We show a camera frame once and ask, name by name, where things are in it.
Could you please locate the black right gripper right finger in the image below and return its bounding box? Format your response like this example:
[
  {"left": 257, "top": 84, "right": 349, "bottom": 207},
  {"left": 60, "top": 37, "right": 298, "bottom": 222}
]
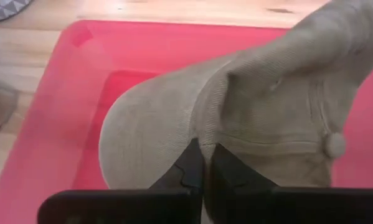
[{"left": 204, "top": 142, "right": 280, "bottom": 224}]

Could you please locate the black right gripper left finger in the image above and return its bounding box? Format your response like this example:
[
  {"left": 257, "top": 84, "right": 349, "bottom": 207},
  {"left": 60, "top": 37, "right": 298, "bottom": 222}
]
[{"left": 148, "top": 138, "right": 205, "bottom": 196}]

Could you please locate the beige cotton cap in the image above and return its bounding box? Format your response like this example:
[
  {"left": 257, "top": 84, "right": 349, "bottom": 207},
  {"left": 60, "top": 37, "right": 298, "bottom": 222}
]
[{"left": 98, "top": 0, "right": 373, "bottom": 190}]

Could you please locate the red plastic bin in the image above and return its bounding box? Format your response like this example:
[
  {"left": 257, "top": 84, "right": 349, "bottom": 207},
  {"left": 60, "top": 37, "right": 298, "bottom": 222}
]
[{"left": 0, "top": 19, "right": 373, "bottom": 224}]

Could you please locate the grey triangle-patterned cloth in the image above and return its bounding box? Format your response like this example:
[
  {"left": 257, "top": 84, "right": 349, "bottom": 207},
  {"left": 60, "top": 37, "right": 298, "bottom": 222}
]
[{"left": 0, "top": 0, "right": 32, "bottom": 24}]

